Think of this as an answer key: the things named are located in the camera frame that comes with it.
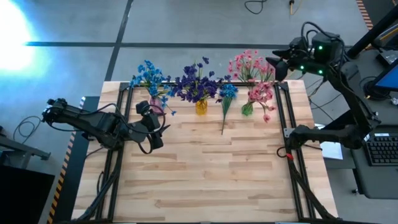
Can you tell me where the black box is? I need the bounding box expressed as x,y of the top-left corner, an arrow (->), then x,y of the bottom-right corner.
0,164 -> 57,224

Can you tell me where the black aluminium table frame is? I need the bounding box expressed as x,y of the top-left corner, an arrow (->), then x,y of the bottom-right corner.
71,79 -> 340,223

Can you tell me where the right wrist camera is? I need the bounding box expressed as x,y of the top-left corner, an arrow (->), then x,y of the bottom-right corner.
289,36 -> 309,52

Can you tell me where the grey desk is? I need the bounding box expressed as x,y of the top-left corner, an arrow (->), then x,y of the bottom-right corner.
344,124 -> 398,200
333,46 -> 398,126

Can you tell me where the black rig post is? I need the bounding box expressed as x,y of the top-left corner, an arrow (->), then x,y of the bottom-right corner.
346,5 -> 398,60

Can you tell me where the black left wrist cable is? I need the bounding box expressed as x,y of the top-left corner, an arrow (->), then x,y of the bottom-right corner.
136,104 -> 167,155

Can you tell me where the monitor with blue screen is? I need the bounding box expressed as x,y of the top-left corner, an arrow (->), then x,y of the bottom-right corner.
371,58 -> 398,93

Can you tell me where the grey metal stand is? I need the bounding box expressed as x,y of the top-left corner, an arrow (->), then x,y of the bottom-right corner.
0,124 -> 52,170

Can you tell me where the black floor cable bundle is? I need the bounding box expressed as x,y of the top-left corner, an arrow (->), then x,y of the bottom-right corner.
292,71 -> 346,110

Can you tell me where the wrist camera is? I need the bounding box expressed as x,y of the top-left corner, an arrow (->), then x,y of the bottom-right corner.
135,100 -> 151,116
289,36 -> 309,52

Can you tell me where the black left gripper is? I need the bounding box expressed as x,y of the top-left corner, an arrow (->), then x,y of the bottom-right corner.
140,111 -> 172,150

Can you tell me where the black coiled desk cable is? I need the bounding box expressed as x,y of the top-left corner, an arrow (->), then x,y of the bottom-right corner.
357,75 -> 391,101

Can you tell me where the black keyboard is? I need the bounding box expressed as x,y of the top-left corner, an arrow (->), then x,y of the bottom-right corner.
361,132 -> 398,167

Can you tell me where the black looped floor cable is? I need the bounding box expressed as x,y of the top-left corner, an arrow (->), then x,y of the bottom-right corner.
243,0 -> 269,16

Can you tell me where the yellow textured glass vase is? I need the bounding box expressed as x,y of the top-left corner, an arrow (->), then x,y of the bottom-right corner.
195,99 -> 209,116

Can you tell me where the white paper sheet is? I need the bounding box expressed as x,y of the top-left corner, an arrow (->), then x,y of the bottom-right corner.
313,123 -> 345,161

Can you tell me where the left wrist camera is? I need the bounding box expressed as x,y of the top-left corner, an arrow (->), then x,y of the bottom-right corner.
135,100 -> 151,116

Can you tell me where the yellow black hazard strip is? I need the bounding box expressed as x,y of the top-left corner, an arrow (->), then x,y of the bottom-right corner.
45,96 -> 87,224

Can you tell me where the yellow and black plug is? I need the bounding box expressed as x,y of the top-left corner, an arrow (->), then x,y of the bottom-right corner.
288,0 -> 304,16

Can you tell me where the orange striped floor strip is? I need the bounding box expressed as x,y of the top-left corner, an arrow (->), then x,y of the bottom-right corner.
355,0 -> 374,31

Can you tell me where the black floor mat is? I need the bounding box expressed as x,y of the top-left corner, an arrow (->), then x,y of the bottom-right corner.
51,95 -> 101,224

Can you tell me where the green glass vase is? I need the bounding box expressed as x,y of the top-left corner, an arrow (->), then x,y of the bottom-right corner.
241,101 -> 254,117

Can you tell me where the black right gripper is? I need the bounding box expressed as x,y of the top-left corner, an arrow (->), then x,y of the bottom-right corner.
266,49 -> 315,83

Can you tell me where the black coiled floor cable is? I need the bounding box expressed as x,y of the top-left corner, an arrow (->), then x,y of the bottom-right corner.
12,115 -> 42,144

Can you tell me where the black desk device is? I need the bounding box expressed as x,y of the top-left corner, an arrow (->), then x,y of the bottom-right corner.
375,49 -> 398,65

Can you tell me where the pink ribbed glass vase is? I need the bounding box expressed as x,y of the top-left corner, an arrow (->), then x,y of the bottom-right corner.
149,96 -> 165,116

